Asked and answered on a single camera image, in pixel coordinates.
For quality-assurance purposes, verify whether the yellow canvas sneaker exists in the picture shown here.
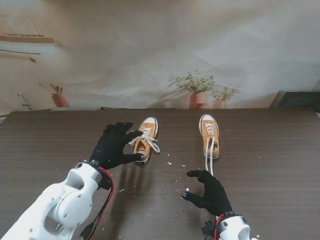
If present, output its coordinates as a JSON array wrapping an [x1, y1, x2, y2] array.
[[198, 113, 221, 160], [132, 116, 159, 165]]

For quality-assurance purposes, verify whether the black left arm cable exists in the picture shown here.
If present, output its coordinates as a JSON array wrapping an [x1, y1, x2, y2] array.
[[79, 197, 107, 240]]

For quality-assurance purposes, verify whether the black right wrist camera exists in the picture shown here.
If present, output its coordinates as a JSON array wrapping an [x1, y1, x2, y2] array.
[[201, 219, 217, 235]]

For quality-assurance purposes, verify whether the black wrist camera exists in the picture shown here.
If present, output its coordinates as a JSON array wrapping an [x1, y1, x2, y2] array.
[[201, 219, 217, 235], [98, 174, 112, 191]]

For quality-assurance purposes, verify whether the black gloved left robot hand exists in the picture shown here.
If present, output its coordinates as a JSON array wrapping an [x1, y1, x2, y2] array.
[[89, 121, 145, 170]]

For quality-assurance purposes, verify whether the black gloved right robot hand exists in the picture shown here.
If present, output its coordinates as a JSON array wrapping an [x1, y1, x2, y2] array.
[[180, 169, 233, 217]]

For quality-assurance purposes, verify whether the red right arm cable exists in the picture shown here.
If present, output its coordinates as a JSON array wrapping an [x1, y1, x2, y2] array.
[[213, 213, 225, 240]]

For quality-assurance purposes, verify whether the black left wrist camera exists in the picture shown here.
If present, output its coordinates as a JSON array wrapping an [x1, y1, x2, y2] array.
[[98, 174, 112, 191]]

